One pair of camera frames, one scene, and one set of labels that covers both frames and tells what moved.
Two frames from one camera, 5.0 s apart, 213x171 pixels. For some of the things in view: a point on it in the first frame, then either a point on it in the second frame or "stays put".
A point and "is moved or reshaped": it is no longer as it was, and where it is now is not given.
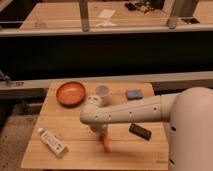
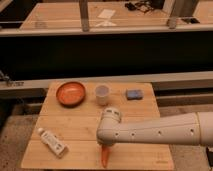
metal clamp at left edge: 6,78 stays put
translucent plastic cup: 103,91 stays put
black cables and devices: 145,6 stays put
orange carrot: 105,142 is moved or reshaped
